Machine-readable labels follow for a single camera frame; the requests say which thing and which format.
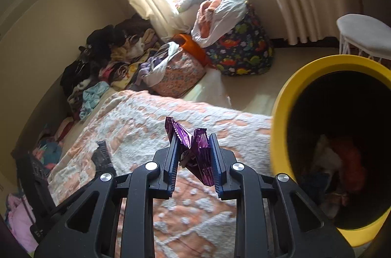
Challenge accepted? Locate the light blue cloth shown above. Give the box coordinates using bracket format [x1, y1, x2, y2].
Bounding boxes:
[79, 81, 109, 121]

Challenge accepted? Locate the white round stool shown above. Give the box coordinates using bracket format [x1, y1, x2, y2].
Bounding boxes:
[336, 13, 391, 62]

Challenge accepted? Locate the purple foil wrapper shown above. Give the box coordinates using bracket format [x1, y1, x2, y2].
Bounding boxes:
[164, 116, 214, 186]

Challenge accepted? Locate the white plastic bag with clothes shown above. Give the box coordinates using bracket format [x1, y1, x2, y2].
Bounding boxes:
[191, 0, 247, 48]

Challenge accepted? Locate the pink floral fabric bag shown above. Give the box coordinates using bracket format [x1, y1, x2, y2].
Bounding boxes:
[148, 47, 206, 98]

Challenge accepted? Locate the orange plastic bag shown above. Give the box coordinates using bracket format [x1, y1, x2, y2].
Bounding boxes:
[172, 33, 211, 67]

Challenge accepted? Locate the dinosaur print laundry basket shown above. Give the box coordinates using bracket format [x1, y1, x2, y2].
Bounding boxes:
[205, 3, 274, 76]

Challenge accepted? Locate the yellow rimmed trash bin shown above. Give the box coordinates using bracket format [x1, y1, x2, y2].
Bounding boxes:
[270, 55, 390, 248]

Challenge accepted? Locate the pile of clothes on bed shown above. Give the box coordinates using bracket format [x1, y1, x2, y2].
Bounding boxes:
[60, 15, 163, 121]

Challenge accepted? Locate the orange white chenille bedspread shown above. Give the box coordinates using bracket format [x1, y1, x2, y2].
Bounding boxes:
[47, 89, 274, 258]

